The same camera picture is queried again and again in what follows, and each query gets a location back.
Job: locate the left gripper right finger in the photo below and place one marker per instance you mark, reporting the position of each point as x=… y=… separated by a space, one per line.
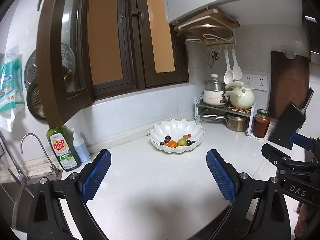
x=224 y=174

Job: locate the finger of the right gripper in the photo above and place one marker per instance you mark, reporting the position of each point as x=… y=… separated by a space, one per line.
x=306 y=143
x=282 y=159

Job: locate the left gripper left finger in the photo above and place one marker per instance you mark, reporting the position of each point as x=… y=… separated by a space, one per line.
x=93 y=174

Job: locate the yellow-green round fruit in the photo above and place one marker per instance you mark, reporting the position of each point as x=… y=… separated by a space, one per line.
x=182 y=142

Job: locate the orange tangerine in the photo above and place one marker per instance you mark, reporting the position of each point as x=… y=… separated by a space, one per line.
x=172 y=144

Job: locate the chrome kitchen faucet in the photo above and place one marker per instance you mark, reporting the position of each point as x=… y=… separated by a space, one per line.
x=33 y=156

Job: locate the black kitchen scissors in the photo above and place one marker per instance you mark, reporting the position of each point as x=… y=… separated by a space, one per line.
x=214 y=56

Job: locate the black knife block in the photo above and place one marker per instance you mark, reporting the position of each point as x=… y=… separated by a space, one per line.
x=290 y=122

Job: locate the white pump soap bottle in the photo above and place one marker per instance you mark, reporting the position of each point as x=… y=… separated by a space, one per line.
x=80 y=147

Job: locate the green dish soap bottle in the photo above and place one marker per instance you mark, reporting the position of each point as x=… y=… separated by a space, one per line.
x=61 y=144

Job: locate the glass jar of chili sauce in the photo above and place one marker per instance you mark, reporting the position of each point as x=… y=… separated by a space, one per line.
x=261 y=123

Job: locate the stainless steel stock pot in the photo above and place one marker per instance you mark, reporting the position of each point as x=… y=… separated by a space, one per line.
x=236 y=123

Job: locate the glass pot lid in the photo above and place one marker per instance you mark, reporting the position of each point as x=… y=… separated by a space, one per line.
x=213 y=118

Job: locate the wooden bead trivet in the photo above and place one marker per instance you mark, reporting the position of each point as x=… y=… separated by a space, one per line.
x=238 y=110

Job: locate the dark wooden cutting board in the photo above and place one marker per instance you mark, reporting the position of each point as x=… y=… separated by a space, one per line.
x=289 y=82

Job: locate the white scalloped ceramic bowl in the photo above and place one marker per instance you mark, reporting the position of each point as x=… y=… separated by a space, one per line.
x=176 y=129

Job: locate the white metal corner rack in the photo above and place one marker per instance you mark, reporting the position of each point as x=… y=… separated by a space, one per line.
x=202 y=108

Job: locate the cream ceramic teapot pot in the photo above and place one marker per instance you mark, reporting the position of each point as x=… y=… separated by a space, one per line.
x=240 y=96

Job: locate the round mesh strainer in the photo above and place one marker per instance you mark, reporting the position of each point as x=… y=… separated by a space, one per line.
x=34 y=101

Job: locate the white rice spoon right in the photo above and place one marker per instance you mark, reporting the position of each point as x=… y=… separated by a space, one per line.
x=237 y=72

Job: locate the white rice spoon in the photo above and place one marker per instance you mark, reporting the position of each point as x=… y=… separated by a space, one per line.
x=228 y=76
x=237 y=72

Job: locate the white rice spoon left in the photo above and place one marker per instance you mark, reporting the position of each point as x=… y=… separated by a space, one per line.
x=228 y=76

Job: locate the plastic bag package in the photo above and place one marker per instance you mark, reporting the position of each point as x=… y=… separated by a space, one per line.
x=11 y=99

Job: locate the brown framed window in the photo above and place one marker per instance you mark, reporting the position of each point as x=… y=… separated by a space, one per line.
x=120 y=46

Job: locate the hanging cutting board rack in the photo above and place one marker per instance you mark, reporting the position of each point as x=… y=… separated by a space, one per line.
x=211 y=28

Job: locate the white upper cabinet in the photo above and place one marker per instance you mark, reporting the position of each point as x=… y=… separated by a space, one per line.
x=247 y=12

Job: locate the white wall power socket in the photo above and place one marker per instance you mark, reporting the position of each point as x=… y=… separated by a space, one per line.
x=261 y=83

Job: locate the cream saucepan with handle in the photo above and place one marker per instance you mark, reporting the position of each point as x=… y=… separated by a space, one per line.
x=215 y=98

